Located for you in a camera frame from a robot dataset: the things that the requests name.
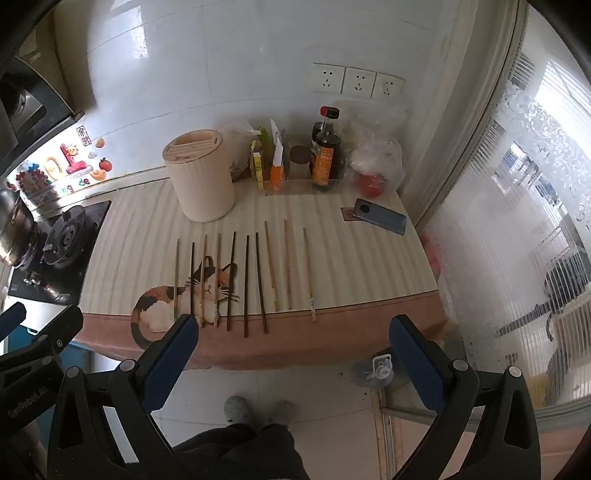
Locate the black chopstick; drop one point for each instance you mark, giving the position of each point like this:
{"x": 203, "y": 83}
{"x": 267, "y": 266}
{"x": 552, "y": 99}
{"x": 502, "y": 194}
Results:
{"x": 191, "y": 281}
{"x": 246, "y": 291}
{"x": 231, "y": 282}

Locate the colourful wall stickers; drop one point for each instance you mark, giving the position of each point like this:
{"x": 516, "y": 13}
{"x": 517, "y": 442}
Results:
{"x": 69, "y": 162}

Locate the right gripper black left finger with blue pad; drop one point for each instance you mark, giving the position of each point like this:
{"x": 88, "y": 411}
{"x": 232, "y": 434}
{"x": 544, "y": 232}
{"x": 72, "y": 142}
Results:
{"x": 81, "y": 443}

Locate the brown coaster card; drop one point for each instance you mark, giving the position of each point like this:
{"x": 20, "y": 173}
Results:
{"x": 348, "y": 214}

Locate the grey slipper left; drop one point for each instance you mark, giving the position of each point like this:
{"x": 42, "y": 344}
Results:
{"x": 237, "y": 411}

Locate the clear plastic organizer tray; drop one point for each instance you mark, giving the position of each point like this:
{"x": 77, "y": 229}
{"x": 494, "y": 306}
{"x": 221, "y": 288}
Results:
{"x": 301, "y": 187}

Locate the clear plastic bag red item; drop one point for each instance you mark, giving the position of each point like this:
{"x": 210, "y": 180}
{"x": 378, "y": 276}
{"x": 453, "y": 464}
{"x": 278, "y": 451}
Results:
{"x": 374, "y": 155}

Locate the orange seasoning box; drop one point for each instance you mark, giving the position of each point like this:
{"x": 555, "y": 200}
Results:
{"x": 276, "y": 170}

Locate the metal cooking pot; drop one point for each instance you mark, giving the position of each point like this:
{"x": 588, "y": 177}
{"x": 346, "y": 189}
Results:
{"x": 17, "y": 227}

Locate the brown lid jar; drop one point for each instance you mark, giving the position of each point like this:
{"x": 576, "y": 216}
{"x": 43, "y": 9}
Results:
{"x": 300, "y": 160}

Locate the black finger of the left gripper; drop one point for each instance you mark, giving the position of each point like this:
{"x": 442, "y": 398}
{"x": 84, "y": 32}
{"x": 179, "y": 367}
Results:
{"x": 32, "y": 375}

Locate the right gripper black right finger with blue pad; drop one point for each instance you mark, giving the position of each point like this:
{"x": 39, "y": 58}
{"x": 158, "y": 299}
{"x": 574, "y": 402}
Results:
{"x": 506, "y": 443}

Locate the grey slipper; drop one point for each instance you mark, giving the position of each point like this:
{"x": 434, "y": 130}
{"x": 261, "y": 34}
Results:
{"x": 282, "y": 413}
{"x": 237, "y": 411}

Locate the blue smartphone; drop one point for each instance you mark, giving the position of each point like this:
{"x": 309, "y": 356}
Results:
{"x": 380, "y": 216}

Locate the dark range hood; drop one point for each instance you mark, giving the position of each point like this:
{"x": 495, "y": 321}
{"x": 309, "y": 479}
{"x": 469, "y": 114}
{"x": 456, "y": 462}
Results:
{"x": 36, "y": 103}

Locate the beige cylindrical utensil holder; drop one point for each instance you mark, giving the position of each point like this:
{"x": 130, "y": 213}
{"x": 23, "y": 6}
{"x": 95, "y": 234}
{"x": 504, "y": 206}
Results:
{"x": 199, "y": 169}

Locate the grey slipper right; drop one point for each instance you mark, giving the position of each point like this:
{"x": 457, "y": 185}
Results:
{"x": 282, "y": 413}

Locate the plastic water bottle on floor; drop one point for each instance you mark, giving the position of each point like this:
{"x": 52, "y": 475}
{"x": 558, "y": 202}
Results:
{"x": 374, "y": 374}

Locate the soy sauce bottle red cap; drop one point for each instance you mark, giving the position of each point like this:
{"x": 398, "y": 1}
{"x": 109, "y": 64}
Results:
{"x": 326, "y": 165}

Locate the triple white wall socket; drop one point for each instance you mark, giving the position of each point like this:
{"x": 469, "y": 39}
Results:
{"x": 355, "y": 82}

